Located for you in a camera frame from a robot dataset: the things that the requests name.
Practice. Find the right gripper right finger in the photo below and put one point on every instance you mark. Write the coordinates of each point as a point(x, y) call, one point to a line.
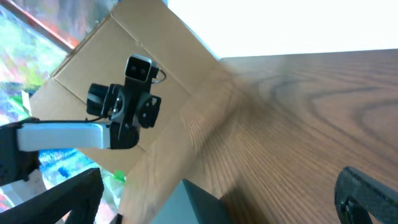
point(358, 197)

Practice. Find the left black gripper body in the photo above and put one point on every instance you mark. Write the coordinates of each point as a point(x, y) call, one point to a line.
point(131, 103)

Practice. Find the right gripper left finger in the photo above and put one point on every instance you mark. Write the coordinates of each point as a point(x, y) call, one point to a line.
point(78, 197)

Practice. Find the black gift box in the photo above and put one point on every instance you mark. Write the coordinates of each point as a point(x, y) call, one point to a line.
point(188, 203)

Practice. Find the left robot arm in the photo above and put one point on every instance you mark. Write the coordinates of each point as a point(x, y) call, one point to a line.
point(21, 141)

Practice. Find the brown cardboard box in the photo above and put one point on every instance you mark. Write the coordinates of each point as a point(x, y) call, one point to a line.
point(147, 28)

